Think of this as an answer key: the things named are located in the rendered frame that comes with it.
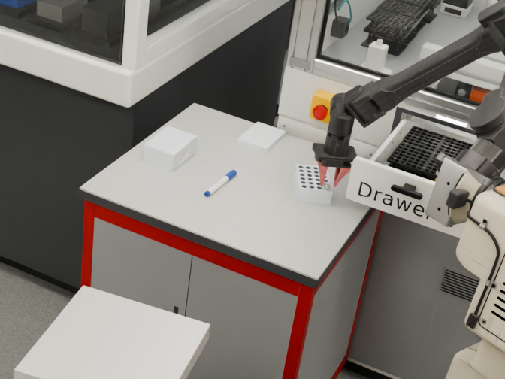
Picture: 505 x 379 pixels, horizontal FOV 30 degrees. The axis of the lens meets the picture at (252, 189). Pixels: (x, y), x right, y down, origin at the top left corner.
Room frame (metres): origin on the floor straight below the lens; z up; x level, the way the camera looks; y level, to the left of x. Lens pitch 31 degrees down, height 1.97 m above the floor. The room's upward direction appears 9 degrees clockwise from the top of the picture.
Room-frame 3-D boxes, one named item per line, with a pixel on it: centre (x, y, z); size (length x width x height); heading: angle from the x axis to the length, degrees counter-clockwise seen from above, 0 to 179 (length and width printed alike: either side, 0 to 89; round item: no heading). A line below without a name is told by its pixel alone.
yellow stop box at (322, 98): (2.29, -0.16, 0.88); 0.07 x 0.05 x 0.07; 69
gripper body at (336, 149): (2.00, -0.18, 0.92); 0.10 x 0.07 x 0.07; 100
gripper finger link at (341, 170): (2.00, -0.18, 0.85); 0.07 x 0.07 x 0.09; 10
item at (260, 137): (2.27, 0.00, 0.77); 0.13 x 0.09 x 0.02; 159
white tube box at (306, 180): (2.04, -0.15, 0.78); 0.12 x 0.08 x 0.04; 7
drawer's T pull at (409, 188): (1.87, -0.35, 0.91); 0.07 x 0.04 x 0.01; 69
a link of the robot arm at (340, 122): (2.00, -0.18, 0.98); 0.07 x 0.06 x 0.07; 0
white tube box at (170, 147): (2.10, 0.22, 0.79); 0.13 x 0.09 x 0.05; 160
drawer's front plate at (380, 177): (1.89, -0.36, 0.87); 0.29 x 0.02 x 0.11; 69
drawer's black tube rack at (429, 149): (2.08, -0.43, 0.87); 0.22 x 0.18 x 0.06; 159
